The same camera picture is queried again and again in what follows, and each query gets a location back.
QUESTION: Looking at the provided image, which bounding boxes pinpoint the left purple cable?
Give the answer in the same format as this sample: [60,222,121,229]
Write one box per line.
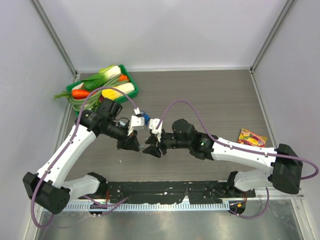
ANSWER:
[30,86,141,229]

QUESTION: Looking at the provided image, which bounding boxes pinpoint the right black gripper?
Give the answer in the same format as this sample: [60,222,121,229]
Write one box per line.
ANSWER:
[143,128,191,159]

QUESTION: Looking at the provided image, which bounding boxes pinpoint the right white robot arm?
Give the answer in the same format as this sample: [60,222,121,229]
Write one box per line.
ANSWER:
[143,118,303,198]

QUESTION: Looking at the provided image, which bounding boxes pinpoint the purple cable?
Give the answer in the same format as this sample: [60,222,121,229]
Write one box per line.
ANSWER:
[30,86,141,229]
[156,99,320,219]

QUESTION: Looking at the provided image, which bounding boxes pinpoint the large orange carrot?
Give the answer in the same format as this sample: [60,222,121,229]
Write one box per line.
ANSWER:
[71,89,91,99]

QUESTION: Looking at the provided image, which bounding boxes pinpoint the white slotted cable duct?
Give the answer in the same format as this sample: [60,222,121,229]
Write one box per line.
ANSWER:
[64,201,230,212]

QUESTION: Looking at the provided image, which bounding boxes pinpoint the blue black stapler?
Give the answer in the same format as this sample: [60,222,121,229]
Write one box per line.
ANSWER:
[140,111,151,126]

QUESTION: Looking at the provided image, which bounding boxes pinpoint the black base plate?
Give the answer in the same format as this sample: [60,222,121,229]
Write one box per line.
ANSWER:
[99,180,257,205]

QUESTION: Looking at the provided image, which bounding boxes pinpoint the yellow white napa cabbage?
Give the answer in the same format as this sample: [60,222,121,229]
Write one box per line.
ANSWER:
[101,82,135,100]

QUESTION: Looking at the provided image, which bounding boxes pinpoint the white green bok choy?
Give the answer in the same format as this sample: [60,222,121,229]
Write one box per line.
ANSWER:
[82,65,122,92]

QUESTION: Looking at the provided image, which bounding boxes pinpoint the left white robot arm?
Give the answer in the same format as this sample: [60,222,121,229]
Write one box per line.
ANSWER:
[22,98,140,215]

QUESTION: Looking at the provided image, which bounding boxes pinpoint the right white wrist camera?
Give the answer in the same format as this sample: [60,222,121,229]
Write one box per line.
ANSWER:
[148,118,163,142]

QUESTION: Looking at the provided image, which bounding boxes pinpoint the green long beans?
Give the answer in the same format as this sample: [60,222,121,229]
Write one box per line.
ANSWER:
[66,77,126,112]

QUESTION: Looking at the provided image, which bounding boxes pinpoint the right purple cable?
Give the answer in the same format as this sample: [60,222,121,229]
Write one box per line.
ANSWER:
[156,99,320,219]

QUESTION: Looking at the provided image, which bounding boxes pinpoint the small orange carrot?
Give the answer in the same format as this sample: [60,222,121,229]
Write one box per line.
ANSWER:
[118,74,129,82]

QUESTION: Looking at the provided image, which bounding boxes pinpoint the orange candy bag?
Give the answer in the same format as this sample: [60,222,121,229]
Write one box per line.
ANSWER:
[237,128,267,147]

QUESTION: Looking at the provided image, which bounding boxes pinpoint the green plastic tray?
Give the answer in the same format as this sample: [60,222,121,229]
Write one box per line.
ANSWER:
[55,64,139,114]

